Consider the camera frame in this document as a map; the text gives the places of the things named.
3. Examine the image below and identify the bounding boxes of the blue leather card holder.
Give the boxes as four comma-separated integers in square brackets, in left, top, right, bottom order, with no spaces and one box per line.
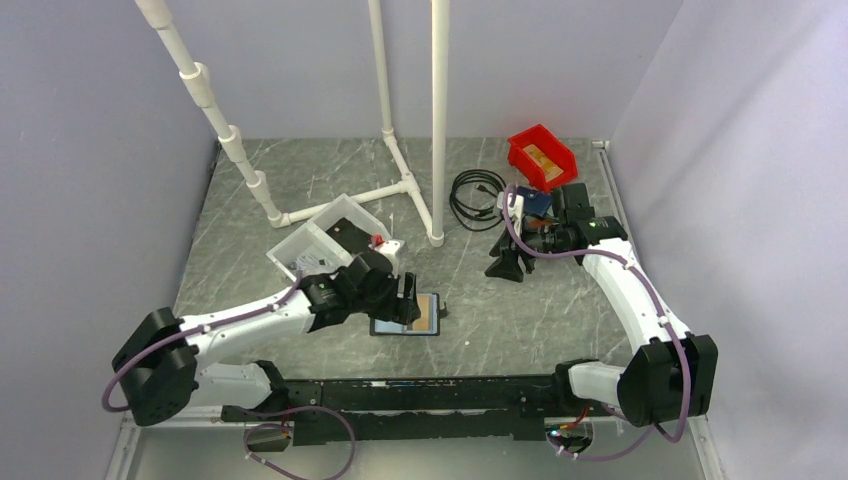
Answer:
[517,186,552,217]

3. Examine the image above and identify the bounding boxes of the red plastic bin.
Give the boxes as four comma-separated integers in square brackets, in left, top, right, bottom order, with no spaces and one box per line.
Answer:
[507,124,578,193]

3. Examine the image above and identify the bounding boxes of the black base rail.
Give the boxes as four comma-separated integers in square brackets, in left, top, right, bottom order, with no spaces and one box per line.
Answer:
[221,374,614,446]

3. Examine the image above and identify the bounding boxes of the gold card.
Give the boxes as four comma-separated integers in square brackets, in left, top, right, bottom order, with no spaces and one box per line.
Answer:
[523,144,554,169]
[408,293,438,336]
[540,161,564,183]

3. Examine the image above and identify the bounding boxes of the white plastic divided tray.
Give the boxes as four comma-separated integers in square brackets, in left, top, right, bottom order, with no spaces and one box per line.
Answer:
[266,194,392,280]

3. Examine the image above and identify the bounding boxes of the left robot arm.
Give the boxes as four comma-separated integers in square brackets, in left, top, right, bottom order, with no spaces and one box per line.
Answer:
[101,251,421,426]

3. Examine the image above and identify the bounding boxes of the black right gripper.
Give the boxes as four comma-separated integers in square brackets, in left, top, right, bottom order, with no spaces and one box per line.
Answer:
[485,215,570,282]

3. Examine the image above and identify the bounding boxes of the black leather card holder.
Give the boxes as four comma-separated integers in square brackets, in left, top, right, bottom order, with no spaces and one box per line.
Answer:
[369,293,449,337]

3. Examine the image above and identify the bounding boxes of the black coiled cable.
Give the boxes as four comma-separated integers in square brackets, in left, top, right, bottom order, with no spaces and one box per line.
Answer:
[449,169,510,232]

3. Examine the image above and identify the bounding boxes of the gold card in bin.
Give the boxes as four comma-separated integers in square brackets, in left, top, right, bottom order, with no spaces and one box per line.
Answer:
[540,161,564,183]

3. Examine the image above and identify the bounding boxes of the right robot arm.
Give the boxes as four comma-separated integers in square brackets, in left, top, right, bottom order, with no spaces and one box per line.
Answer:
[485,183,718,427]

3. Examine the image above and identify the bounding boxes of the white PVC pipe frame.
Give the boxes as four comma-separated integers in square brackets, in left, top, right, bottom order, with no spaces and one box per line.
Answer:
[136,1,446,247]

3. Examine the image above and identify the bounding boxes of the cards in tray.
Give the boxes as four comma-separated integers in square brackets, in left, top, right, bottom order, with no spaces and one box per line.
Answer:
[290,249,334,275]

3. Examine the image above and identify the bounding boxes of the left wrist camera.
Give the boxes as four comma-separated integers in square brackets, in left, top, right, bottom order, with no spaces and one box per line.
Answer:
[370,234,406,264]

